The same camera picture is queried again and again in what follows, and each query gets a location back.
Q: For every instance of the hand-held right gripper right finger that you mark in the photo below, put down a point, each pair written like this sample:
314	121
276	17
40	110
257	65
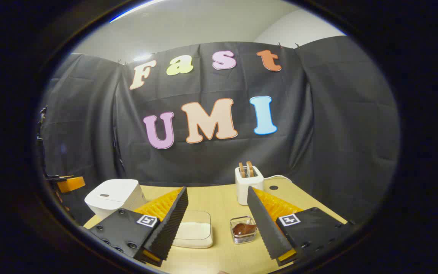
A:
266	228

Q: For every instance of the clear plastic rice container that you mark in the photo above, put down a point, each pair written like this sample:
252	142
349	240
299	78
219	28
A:
198	217

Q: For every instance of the toasted bread slice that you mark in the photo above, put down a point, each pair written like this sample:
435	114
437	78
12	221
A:
242	170
249	168

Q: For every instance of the white rice cooker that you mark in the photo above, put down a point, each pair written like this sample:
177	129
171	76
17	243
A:
112	198

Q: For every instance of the black backdrop cloth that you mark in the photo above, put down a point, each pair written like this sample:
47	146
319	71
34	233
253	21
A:
211	160

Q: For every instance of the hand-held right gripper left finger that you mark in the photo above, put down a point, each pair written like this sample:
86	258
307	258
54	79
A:
167	228

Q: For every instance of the brown wooden spoon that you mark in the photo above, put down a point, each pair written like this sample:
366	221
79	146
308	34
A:
243	229

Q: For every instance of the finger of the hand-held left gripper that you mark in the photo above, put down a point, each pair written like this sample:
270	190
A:
70	184

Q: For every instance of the white toaster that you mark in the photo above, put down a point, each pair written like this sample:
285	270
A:
243	188

